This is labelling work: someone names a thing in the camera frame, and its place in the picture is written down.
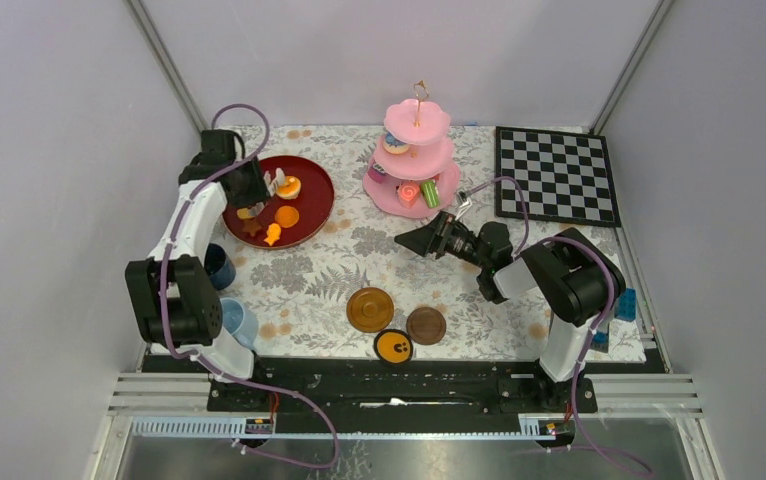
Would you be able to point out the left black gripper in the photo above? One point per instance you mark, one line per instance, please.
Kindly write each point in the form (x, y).
(258, 191)

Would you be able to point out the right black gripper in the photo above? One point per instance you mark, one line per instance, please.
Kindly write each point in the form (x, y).
(430, 239)

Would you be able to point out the white cat-paw food tongs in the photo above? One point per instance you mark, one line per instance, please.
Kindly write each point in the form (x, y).
(273, 181)

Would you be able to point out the brown star cookie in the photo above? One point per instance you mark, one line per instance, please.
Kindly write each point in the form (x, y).
(251, 227)

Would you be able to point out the orange pancake stack toy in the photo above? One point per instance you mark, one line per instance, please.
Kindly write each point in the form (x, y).
(290, 188)

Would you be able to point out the orange round cookie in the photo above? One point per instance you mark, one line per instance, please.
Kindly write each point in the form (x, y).
(286, 216)

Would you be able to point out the dark red round tray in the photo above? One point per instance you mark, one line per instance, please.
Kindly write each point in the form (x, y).
(314, 203)

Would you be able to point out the blue frosted donut toy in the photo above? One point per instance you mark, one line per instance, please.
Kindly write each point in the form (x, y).
(394, 146)

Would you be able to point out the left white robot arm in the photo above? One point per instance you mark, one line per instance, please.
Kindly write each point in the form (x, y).
(174, 302)

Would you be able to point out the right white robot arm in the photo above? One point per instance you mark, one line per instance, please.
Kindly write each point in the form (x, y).
(579, 283)

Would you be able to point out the green layered cake slice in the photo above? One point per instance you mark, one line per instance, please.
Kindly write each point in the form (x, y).
(430, 193)

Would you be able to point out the pink three-tier cake stand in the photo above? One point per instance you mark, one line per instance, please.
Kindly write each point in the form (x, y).
(425, 126)

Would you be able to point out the purple cake slice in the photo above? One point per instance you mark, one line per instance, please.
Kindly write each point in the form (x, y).
(377, 173)

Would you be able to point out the dark blue mug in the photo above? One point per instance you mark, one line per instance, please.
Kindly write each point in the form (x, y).
(218, 267)

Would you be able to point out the dark brown wooden coaster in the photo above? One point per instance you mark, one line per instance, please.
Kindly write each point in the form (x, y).
(426, 326)

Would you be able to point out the floral tablecloth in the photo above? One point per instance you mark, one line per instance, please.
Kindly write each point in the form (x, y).
(299, 295)

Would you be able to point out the light brown wooden coaster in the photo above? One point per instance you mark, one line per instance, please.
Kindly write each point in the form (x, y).
(370, 310)

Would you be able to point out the orange face black coaster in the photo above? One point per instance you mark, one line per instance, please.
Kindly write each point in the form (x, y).
(393, 347)

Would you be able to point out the light blue mug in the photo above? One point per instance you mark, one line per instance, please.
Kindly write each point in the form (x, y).
(240, 322)

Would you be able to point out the black white chessboard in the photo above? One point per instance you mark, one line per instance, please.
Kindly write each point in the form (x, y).
(561, 177)

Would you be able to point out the blue toy brick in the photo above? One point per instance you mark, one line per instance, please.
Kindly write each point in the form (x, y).
(625, 308)

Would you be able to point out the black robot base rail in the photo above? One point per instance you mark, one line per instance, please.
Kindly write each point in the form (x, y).
(418, 397)

